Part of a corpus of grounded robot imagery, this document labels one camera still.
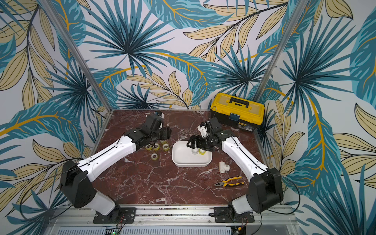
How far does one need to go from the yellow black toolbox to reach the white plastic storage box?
0.97ft

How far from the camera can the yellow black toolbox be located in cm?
98

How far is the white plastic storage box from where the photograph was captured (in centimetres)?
88
